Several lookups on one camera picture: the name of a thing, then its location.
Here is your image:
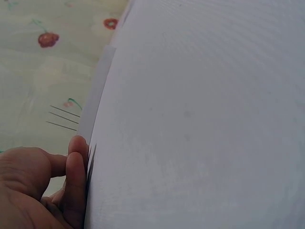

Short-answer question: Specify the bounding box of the person's left hand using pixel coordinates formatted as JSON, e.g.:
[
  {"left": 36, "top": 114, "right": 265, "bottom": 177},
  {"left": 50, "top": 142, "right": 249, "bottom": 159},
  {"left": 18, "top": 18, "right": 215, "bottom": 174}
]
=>
[{"left": 0, "top": 135, "right": 90, "bottom": 229}]

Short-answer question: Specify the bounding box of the thin dark needle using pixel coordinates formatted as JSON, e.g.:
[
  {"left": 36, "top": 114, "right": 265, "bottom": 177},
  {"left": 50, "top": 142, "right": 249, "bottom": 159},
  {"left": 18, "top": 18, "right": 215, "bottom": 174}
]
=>
[{"left": 50, "top": 105, "right": 81, "bottom": 118}]

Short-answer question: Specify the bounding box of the flat white block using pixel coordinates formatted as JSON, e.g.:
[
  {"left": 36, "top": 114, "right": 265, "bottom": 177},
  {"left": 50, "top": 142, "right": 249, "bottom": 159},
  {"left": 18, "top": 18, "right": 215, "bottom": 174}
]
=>
[{"left": 76, "top": 45, "right": 117, "bottom": 146}]

